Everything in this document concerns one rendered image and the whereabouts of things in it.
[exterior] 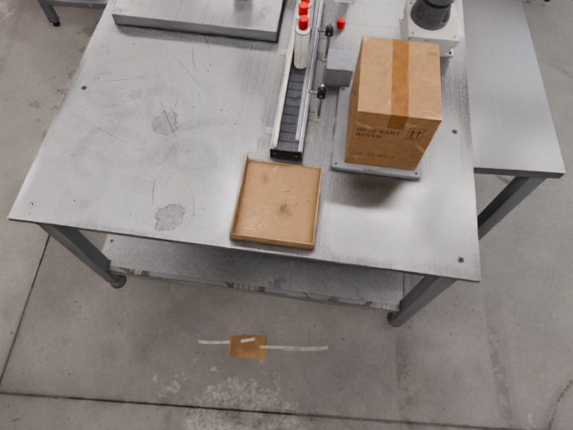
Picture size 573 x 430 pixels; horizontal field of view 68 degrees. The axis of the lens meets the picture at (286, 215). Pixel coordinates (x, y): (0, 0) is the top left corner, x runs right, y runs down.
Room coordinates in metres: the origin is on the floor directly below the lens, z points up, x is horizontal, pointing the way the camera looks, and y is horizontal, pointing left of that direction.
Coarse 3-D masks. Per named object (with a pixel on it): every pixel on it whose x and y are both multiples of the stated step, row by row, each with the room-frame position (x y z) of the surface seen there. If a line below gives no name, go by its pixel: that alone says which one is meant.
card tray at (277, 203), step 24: (264, 168) 0.78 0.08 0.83; (288, 168) 0.78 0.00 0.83; (312, 168) 0.79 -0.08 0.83; (240, 192) 0.68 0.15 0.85; (264, 192) 0.69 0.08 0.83; (288, 192) 0.69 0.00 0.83; (312, 192) 0.69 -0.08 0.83; (240, 216) 0.59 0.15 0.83; (264, 216) 0.60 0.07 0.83; (288, 216) 0.60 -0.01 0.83; (312, 216) 0.60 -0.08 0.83; (264, 240) 0.51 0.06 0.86; (288, 240) 0.52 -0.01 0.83; (312, 240) 0.52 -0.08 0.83
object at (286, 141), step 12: (312, 24) 1.43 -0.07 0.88; (300, 72) 1.18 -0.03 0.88; (288, 84) 1.11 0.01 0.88; (300, 84) 1.11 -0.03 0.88; (288, 96) 1.06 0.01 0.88; (300, 96) 1.06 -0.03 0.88; (288, 108) 1.00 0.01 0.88; (288, 120) 0.95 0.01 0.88; (288, 132) 0.90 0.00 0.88; (300, 132) 0.90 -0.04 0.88; (288, 144) 0.85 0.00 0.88
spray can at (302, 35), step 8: (304, 16) 1.22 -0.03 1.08; (304, 24) 1.20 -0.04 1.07; (296, 32) 1.20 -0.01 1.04; (304, 32) 1.19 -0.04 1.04; (296, 40) 1.20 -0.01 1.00; (304, 40) 1.19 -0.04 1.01; (296, 48) 1.20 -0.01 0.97; (304, 48) 1.19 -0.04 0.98; (296, 56) 1.20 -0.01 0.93; (304, 56) 1.19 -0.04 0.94; (296, 64) 1.19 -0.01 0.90; (304, 64) 1.19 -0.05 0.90
